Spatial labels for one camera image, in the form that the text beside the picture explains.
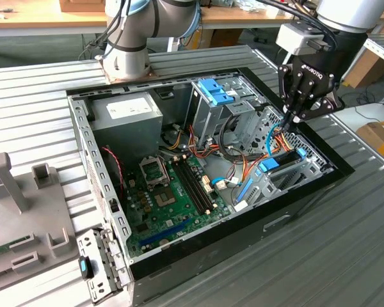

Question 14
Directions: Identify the orange power wire black connector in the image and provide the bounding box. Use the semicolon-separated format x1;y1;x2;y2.
243;126;297;183

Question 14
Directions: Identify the grey parts rack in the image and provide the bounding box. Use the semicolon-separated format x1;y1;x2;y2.
0;152;79;295

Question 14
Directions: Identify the blue plastic drive latch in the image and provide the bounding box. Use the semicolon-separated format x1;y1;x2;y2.
197;78;236;106

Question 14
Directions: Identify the orange red wire bundle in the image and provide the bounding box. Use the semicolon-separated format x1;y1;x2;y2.
159;123;222;161

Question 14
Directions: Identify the CPU socket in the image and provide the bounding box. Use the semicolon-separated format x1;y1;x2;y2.
138;155;170;189

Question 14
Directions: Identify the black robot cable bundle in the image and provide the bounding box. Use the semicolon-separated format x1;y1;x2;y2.
78;0;340;61

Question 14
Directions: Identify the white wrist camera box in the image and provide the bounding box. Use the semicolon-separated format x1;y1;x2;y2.
276;22;326;56

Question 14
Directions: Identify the blue expansion slot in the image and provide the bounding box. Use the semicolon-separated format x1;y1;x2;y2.
139;219;193;247

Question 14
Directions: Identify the green motherboard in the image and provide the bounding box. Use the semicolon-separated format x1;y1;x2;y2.
123;153;236;258

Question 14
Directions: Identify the silver slot retention bracket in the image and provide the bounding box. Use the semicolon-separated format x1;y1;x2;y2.
76;227;132;304

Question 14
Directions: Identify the brown cardboard box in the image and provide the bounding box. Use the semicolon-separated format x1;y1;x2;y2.
191;28;244;49
59;0;107;13

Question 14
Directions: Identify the metal disk bay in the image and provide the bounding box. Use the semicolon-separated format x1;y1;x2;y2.
232;105;337;212

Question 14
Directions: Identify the metal drive cage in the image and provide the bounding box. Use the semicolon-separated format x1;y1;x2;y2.
184;75;266;145

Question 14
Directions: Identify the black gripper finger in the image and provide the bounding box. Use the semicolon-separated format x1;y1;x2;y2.
291;76;346;124
277;63;315;130

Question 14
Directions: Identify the black RAM slot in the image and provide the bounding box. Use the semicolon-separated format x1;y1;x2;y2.
173;159;209;215
182;157;217;210

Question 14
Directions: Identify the thick black cable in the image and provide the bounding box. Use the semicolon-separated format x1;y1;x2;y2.
219;113;244;158

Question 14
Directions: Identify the blue black latch tab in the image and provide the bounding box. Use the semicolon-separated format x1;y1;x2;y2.
77;255;95;278

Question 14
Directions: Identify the grey power supply unit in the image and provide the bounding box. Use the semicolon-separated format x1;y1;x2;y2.
88;92;164;161

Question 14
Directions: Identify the aluminium frame shelf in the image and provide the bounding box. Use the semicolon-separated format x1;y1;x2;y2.
363;33;384;105

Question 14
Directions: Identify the brown square base plate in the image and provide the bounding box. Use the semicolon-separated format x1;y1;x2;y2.
96;54;157;84

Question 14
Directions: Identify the hard disk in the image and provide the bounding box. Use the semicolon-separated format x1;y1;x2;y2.
236;146;308;206

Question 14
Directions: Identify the square black chipset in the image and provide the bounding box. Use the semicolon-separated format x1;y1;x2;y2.
152;187;177;209

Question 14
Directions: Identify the black open PC case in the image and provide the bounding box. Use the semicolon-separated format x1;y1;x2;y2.
65;66;355;307

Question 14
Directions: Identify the cardboard box with label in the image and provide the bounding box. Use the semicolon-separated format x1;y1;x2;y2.
355;120;384;166

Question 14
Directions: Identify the light blue data wire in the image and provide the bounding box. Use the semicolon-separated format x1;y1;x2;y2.
211;177;246;189
265;123;285;158

